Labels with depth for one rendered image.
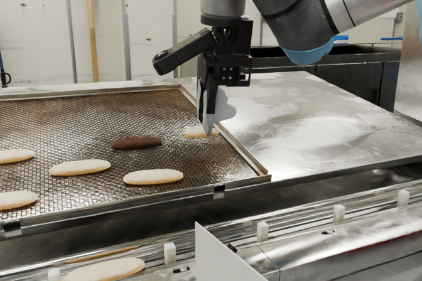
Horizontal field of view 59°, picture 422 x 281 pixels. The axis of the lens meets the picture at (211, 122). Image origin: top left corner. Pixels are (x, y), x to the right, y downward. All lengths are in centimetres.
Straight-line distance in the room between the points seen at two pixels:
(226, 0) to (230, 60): 10
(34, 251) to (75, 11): 360
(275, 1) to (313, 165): 34
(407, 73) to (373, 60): 190
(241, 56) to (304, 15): 14
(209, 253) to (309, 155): 54
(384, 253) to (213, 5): 44
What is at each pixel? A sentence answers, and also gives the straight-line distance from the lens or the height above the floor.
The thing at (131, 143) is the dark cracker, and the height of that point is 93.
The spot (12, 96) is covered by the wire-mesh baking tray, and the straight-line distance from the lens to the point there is 102.
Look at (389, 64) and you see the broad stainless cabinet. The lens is 311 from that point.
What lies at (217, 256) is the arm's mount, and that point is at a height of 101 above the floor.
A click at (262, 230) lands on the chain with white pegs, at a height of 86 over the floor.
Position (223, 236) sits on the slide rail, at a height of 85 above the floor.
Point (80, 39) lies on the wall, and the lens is 413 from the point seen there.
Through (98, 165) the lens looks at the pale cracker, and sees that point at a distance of 67.
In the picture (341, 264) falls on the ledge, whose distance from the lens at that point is 55.
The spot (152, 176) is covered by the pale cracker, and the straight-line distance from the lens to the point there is 63.
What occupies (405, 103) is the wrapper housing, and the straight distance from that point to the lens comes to 110.
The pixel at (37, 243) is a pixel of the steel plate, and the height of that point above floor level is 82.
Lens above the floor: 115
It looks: 15 degrees down
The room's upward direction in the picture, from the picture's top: straight up
